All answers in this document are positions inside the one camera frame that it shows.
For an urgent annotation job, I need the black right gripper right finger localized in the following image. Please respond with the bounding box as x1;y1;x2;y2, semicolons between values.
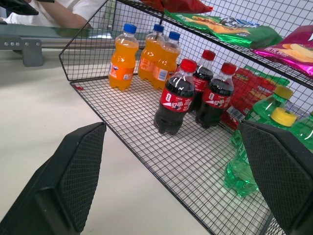
237;119;313;233

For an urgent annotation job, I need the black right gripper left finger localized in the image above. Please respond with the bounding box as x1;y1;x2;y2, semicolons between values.
0;121;107;235

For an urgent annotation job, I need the green conveyor belt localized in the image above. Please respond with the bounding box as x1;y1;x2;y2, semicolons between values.
0;23;93;39

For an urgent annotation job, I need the green soda bottle yellow cap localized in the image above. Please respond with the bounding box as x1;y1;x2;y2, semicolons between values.
224;107;298;198
244;85;313;154

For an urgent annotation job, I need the red chip bag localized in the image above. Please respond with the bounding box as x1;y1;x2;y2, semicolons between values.
221;65;291;131

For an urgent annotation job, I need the cola bottle red cap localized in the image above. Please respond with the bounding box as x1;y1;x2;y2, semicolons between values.
153;58;198;136
187;49;216;114
195;62;237;129

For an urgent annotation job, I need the magenta chip bag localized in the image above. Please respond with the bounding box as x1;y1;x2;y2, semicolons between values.
251;24;313;79

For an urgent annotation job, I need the orange soda bottle blue cap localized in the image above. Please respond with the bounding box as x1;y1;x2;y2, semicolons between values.
108;23;139;92
137;23;165;82
152;31;182;91

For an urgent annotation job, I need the green chip bag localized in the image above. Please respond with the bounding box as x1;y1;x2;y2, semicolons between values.
163;9;284;49

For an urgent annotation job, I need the person in white shirt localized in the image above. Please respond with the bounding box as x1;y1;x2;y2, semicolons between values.
4;0;107;29

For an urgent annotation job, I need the red snack bag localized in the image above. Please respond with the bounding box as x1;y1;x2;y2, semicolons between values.
139;0;213;14

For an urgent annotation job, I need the black wire mesh shelf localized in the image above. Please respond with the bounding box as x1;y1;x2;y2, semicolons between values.
58;0;313;235

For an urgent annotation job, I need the grey conveyor frame bracket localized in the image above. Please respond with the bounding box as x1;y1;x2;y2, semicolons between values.
0;34;45;67

